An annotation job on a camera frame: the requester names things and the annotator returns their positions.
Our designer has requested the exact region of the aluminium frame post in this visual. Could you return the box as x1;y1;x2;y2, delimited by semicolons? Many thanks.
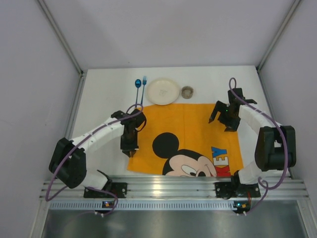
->
35;0;84;76
256;0;303;73

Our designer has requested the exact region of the blue metallic spoon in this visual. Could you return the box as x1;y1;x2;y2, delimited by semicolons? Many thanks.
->
135;79;142;104

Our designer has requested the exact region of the speckled ceramic cup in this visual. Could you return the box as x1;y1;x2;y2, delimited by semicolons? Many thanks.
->
181;86;194;99

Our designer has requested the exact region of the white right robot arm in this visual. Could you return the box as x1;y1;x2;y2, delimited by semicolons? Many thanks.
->
209;88;296;198

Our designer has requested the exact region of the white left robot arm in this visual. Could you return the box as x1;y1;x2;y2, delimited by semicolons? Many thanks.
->
49;109;146;190

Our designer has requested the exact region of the blue metallic fork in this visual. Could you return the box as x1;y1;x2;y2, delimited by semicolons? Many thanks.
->
140;76;147;105

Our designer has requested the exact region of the aluminium mounting rail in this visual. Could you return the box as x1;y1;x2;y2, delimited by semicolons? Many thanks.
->
48;176;309;212

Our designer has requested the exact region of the right aluminium frame post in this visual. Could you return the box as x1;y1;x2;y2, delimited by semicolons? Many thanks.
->
256;0;303;73

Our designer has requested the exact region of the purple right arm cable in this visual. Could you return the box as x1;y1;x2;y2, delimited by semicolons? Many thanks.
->
228;77;290;216

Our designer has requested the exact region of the cream ceramic plate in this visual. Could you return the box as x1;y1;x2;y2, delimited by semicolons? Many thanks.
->
146;77;180;106

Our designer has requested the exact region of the orange Mickey Mouse placemat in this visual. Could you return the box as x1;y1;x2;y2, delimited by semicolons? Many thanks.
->
127;104;243;177

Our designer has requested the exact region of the left aluminium frame post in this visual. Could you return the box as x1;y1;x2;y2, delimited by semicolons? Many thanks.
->
35;0;84;76

